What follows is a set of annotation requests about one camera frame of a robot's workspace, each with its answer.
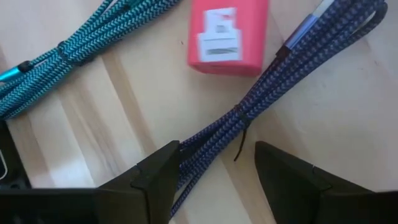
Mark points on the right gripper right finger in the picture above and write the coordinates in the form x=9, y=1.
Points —
x=304, y=193

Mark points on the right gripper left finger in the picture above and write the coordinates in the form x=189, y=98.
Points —
x=149, y=193

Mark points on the pink box with white label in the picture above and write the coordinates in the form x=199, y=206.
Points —
x=248, y=31

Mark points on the black metal table frame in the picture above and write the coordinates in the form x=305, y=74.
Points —
x=12, y=174

